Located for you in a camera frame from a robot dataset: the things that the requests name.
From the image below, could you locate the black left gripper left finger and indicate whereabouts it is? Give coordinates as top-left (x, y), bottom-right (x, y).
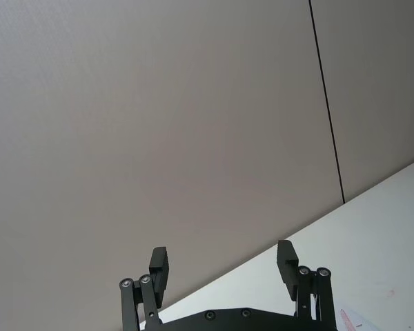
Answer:
top-left (119, 245), bottom-right (170, 331)

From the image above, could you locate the white table cover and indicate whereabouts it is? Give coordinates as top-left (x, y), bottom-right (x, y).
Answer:
top-left (137, 159), bottom-right (414, 331)

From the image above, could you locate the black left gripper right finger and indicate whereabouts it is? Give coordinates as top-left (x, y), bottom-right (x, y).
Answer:
top-left (277, 239), bottom-right (338, 331)

